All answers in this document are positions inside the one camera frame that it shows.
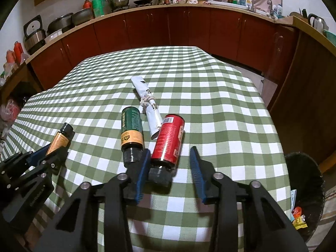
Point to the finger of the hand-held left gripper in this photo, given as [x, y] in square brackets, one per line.
[56, 161]
[39, 153]

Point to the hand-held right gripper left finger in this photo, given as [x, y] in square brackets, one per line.
[140, 174]

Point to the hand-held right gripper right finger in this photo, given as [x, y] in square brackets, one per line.
[197, 174]

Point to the amber bottle black cap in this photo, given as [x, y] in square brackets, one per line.
[59, 139]

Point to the red bottle black cap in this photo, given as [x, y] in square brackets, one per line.
[168, 139]

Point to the green bottle black cap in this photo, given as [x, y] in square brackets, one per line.
[131, 126]

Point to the bin with black bag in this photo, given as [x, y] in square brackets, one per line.
[309, 173]

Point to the pink plastic bag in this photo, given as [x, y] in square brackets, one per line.
[9, 110]

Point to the white knotted wrapper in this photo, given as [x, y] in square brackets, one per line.
[153, 115]

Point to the green checked tablecloth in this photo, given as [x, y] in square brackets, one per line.
[183, 84]

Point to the pale orange bottle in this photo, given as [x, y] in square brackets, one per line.
[10, 56]

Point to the red-orange bottle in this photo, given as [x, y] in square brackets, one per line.
[17, 53]

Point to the steel rice cooker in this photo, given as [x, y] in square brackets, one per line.
[34, 40]

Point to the yellow wrapper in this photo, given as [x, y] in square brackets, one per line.
[300, 225]

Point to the dark lidded pot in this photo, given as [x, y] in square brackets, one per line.
[60, 22]

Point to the striped cloth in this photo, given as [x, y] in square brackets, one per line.
[329, 215]

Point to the wooden counter cabinet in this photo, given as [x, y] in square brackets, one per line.
[309, 84]

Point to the dark round pan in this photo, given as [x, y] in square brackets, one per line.
[82, 15]

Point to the red-brown base cabinets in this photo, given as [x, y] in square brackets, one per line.
[183, 26]

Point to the red thermos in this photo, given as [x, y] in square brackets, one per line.
[87, 4]

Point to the green thermos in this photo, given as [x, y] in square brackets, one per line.
[98, 6]

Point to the gas stove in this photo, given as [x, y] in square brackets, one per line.
[131, 7]

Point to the small steel faucet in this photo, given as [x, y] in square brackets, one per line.
[269, 5]

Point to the teal plastic basket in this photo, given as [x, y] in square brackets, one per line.
[330, 35]

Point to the steel kettle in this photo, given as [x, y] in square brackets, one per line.
[319, 23]

